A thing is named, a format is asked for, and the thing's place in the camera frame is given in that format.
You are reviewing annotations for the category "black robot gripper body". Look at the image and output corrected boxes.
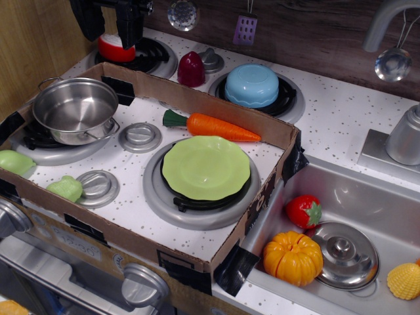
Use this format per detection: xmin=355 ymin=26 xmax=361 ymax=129
xmin=70 ymin=0 xmax=154 ymax=13

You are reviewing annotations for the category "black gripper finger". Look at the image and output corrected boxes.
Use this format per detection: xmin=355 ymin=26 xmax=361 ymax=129
xmin=115 ymin=6 xmax=144 ymax=50
xmin=70 ymin=0 xmax=104 ymax=41

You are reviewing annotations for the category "light green toy broccoli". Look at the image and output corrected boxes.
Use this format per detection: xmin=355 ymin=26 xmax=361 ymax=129
xmin=46 ymin=175 xmax=83 ymax=202

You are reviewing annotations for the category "stainless steel pot lid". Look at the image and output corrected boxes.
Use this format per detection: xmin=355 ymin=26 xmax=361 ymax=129
xmin=306 ymin=221 xmax=380 ymax=291

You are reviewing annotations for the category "red and white toy food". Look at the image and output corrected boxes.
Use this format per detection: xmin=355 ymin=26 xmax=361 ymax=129
xmin=98 ymin=33 xmax=136 ymax=62

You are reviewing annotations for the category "black rear left burner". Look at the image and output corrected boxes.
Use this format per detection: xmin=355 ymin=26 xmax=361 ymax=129
xmin=93 ymin=37 xmax=170 ymax=73

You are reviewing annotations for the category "black burner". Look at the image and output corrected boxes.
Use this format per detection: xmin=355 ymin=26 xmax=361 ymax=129
xmin=160 ymin=151 xmax=252 ymax=212
xmin=93 ymin=37 xmax=170 ymax=73
xmin=23 ymin=121 xmax=64 ymax=150
xmin=209 ymin=73 xmax=297 ymax=116

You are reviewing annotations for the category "hanging metal skimmer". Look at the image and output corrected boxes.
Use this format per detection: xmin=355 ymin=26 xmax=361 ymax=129
xmin=167 ymin=0 xmax=200 ymax=32

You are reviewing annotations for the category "dark red toy vegetable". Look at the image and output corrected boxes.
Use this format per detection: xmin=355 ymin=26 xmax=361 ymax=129
xmin=177 ymin=51 xmax=205 ymax=87

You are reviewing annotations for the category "silver stove knob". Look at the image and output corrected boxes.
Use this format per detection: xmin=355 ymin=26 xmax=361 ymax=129
xmin=76 ymin=170 xmax=120 ymax=209
xmin=198 ymin=48 xmax=224 ymax=74
xmin=118 ymin=123 xmax=162 ymax=154

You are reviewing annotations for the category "hanging purple spatula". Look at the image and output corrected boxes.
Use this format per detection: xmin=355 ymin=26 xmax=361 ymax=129
xmin=232 ymin=1 xmax=258 ymax=46

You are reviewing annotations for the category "black front left burner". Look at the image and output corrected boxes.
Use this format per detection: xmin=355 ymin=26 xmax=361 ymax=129
xmin=23 ymin=121 xmax=64 ymax=150

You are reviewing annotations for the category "orange toy carrot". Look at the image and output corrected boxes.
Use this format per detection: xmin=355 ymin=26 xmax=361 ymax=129
xmin=162 ymin=110 xmax=261 ymax=142

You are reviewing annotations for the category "light blue plastic bowl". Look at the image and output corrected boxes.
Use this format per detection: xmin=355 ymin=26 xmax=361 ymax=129
xmin=224 ymin=64 xmax=280 ymax=108

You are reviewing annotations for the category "light green toy vegetable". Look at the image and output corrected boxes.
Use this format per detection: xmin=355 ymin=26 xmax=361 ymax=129
xmin=0 ymin=150 xmax=36 ymax=175

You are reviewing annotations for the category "light green plastic plate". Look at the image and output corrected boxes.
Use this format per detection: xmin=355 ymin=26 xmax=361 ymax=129
xmin=161 ymin=136 xmax=251 ymax=201

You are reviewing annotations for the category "black rear right burner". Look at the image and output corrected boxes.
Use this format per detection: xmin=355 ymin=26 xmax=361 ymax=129
xmin=209 ymin=73 xmax=297 ymax=116

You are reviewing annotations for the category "black front right burner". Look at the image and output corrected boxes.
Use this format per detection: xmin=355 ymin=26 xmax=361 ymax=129
xmin=160 ymin=151 xmax=252 ymax=212

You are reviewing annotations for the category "brown cardboard fence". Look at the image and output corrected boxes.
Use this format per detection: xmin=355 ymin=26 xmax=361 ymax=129
xmin=1 ymin=62 xmax=305 ymax=292

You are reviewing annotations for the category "silver oven knob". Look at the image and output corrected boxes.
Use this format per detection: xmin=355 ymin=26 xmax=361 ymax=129
xmin=0 ymin=199 xmax=33 ymax=239
xmin=121 ymin=263 xmax=170 ymax=308

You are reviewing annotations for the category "red toy strawberry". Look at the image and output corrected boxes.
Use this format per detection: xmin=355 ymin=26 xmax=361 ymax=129
xmin=285 ymin=194 xmax=322 ymax=229

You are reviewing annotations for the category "hanging metal ladle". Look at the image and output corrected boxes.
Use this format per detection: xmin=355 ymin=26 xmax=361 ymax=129
xmin=375 ymin=11 xmax=417 ymax=82

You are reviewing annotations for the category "orange toy pumpkin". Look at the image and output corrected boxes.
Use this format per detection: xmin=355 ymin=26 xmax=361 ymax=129
xmin=263 ymin=231 xmax=324 ymax=287

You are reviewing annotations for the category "silver toy faucet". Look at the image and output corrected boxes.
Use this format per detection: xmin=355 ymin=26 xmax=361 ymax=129
xmin=358 ymin=1 xmax=419 ymax=184

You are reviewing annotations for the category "metal sink basin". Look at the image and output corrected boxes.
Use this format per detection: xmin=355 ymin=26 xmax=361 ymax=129
xmin=243 ymin=158 xmax=419 ymax=314

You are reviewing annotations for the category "yellow toy corn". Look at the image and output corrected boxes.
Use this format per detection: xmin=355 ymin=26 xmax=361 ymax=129
xmin=387 ymin=262 xmax=419 ymax=301

